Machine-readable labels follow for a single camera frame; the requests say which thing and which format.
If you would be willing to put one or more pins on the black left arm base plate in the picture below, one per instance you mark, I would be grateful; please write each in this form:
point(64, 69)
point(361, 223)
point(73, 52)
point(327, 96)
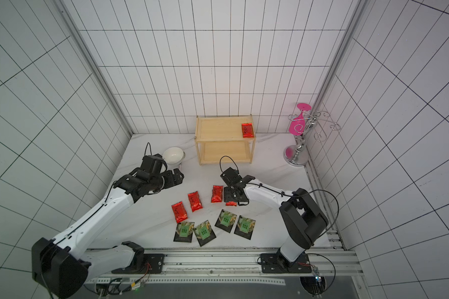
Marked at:
point(144, 264)

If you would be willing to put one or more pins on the green tea bag far right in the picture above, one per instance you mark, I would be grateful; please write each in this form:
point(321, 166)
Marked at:
point(245, 227)

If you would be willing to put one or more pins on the white ceramic bowl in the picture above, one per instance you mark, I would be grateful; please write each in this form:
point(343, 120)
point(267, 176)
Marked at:
point(173, 155)

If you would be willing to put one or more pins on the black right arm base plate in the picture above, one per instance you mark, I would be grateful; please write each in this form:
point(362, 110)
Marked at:
point(278, 264)

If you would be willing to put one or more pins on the pink spatula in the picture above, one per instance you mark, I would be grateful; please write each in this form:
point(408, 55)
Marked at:
point(298, 123)

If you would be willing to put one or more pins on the wooden two-tier shelf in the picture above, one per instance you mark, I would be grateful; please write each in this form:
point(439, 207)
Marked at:
point(223, 136)

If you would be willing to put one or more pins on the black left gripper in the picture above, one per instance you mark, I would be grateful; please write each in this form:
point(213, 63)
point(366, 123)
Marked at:
point(178, 180)

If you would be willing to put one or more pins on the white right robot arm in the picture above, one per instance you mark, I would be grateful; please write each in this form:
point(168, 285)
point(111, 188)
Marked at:
point(304, 220)

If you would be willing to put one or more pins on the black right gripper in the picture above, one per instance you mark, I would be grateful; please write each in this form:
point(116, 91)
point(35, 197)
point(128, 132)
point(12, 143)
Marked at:
point(232, 192)

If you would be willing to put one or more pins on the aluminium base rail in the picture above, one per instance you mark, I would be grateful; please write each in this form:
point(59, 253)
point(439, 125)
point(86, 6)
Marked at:
point(234, 266)

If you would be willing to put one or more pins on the green tea bag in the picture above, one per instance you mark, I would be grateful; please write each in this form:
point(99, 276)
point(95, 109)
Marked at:
point(245, 227)
point(226, 220)
point(184, 232)
point(204, 233)

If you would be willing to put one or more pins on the green tea bag far left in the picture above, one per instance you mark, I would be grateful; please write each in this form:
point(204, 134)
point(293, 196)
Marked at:
point(184, 232)

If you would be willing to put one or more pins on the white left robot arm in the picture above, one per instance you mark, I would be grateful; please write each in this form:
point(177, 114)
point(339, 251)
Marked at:
point(62, 265)

